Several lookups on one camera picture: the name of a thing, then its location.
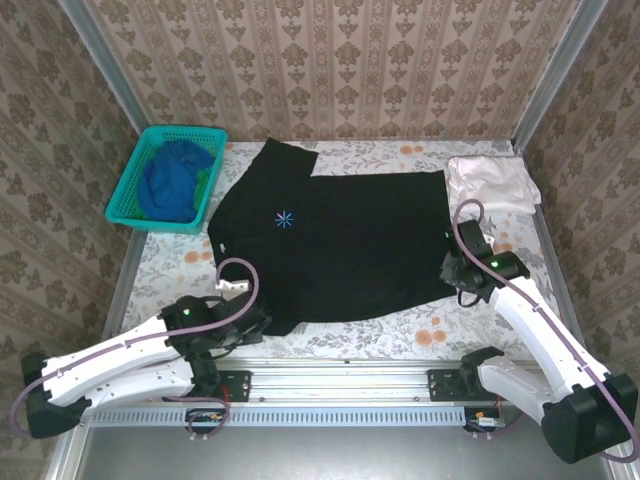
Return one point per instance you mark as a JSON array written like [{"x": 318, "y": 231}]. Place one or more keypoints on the teal plastic basket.
[{"x": 125, "y": 200}]

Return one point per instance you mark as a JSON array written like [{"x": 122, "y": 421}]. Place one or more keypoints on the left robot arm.
[{"x": 100, "y": 360}]

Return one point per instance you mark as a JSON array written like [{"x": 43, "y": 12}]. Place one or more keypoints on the aluminium frame post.
[
  {"x": 560, "y": 70},
  {"x": 107, "y": 65}
]

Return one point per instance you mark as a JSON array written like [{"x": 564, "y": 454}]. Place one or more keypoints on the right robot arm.
[{"x": 530, "y": 310}]

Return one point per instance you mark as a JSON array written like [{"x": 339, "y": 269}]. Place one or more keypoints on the grey metal sheet panel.
[{"x": 325, "y": 452}]

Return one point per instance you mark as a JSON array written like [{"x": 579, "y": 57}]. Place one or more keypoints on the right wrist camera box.
[{"x": 475, "y": 239}]

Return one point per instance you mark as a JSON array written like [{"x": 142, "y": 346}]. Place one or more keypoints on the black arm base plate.
[
  {"x": 445, "y": 386},
  {"x": 237, "y": 386}
]

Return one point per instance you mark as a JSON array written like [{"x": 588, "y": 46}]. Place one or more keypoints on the floral print tablecloth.
[{"x": 360, "y": 340}]

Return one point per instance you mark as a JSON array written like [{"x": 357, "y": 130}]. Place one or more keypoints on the black t-shirt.
[{"x": 350, "y": 240}]

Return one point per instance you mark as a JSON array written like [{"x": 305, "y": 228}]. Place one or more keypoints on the blue t-shirt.
[{"x": 170, "y": 185}]

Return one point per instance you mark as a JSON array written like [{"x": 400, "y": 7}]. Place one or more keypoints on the folded pale pink t-shirt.
[{"x": 495, "y": 185}]

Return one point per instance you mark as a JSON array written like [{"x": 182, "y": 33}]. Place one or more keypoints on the aluminium mounting rail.
[{"x": 340, "y": 380}]

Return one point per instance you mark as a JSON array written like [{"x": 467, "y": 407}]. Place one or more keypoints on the aluminium table side rail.
[
  {"x": 125, "y": 285},
  {"x": 555, "y": 260}
]

